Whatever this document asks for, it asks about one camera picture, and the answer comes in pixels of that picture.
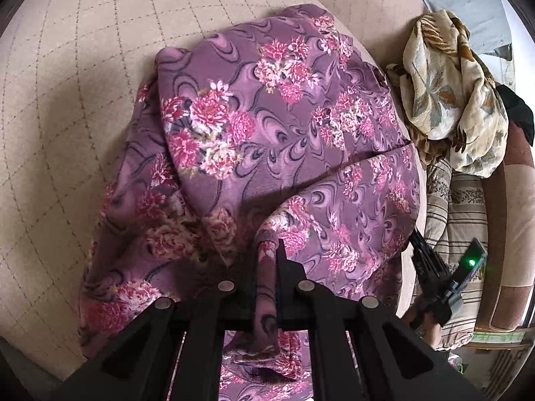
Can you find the person's right hand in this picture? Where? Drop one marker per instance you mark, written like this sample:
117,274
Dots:
434,334

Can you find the beige quilted sofa seat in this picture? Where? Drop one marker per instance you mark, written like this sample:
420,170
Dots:
75,104

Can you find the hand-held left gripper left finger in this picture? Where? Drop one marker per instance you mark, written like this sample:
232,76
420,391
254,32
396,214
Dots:
250,284

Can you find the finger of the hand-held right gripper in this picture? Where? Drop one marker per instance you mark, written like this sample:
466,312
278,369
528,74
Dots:
426,259

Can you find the black cloth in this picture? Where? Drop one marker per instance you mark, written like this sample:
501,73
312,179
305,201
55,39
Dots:
522,112

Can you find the beige brown sofa armrest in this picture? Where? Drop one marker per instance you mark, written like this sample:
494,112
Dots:
512,238

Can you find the purple floral garment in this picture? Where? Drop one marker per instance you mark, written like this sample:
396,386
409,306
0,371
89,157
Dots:
267,146

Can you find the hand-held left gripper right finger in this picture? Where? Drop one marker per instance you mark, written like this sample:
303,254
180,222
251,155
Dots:
284,284

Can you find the striped beige cushion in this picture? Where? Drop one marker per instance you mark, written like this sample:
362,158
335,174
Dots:
459,217

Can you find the cream leaf-print cloth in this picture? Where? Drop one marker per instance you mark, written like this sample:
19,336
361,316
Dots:
451,92

